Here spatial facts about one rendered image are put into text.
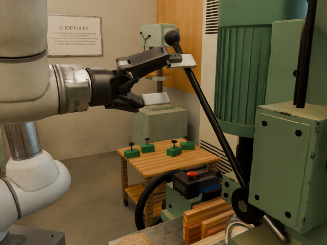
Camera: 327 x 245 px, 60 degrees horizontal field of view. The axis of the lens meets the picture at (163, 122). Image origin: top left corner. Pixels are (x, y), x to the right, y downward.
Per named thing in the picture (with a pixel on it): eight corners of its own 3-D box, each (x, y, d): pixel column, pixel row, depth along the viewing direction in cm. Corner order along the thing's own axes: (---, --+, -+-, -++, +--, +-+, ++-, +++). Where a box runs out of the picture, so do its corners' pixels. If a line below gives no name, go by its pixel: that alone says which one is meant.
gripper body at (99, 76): (86, 115, 56) (130, 110, 60) (95, 90, 49) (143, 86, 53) (78, 85, 58) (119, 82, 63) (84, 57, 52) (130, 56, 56)
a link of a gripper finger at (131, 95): (120, 94, 56) (114, 97, 57) (145, 109, 66) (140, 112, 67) (115, 78, 58) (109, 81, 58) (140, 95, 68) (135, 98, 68)
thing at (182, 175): (200, 175, 95) (200, 159, 93) (223, 188, 86) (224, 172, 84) (167, 184, 88) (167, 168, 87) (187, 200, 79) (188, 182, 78)
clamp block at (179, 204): (200, 196, 99) (201, 172, 96) (227, 216, 88) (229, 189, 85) (164, 208, 91) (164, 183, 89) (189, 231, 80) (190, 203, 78)
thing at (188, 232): (253, 213, 84) (254, 198, 82) (258, 216, 82) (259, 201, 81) (184, 242, 71) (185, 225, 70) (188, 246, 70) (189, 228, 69)
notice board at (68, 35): (102, 56, 346) (100, 16, 334) (103, 56, 345) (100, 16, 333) (46, 57, 318) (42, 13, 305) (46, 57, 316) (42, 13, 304)
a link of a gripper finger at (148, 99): (145, 104, 65) (144, 106, 66) (171, 101, 69) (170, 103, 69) (141, 94, 66) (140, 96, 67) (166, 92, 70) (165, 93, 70)
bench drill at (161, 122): (165, 155, 366) (165, 26, 325) (192, 173, 314) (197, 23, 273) (130, 163, 344) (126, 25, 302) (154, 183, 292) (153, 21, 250)
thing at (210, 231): (248, 224, 78) (250, 210, 77) (255, 228, 77) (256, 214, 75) (203, 244, 71) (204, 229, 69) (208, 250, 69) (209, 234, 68)
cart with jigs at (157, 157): (181, 187, 284) (182, 126, 267) (217, 217, 236) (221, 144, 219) (118, 204, 254) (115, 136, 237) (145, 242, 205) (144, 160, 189)
